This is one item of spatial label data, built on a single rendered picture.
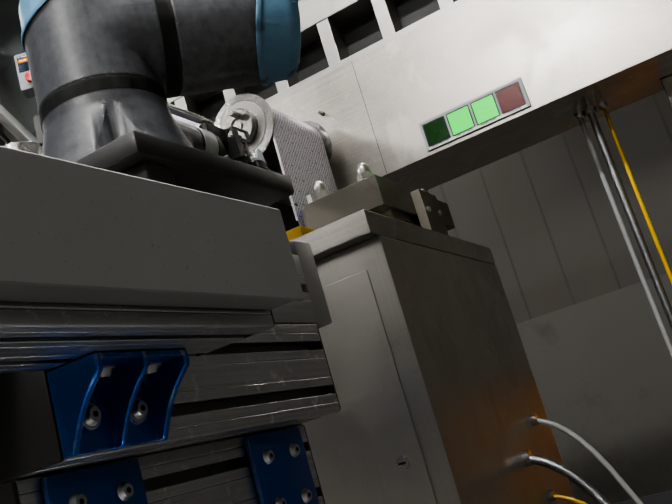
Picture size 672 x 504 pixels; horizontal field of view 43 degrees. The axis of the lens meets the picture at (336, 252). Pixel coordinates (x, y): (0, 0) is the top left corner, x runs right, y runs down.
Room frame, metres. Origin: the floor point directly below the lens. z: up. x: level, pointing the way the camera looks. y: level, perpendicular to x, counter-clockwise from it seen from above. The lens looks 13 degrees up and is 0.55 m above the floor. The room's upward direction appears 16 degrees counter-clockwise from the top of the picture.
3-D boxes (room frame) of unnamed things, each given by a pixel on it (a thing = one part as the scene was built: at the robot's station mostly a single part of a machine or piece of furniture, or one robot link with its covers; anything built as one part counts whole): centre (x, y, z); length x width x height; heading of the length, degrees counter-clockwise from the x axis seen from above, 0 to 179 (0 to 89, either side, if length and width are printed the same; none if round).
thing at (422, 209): (1.70, -0.21, 0.97); 0.10 x 0.03 x 0.11; 156
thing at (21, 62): (1.90, 0.60, 1.66); 0.07 x 0.07 x 0.10; 2
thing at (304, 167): (1.73, 0.01, 1.11); 0.23 x 0.01 x 0.18; 156
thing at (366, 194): (1.72, -0.12, 1.00); 0.40 x 0.16 x 0.06; 156
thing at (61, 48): (0.73, 0.16, 0.98); 0.13 x 0.12 x 0.14; 108
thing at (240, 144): (1.42, 0.15, 1.12); 0.12 x 0.08 x 0.09; 156
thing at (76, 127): (0.72, 0.17, 0.87); 0.15 x 0.15 x 0.10
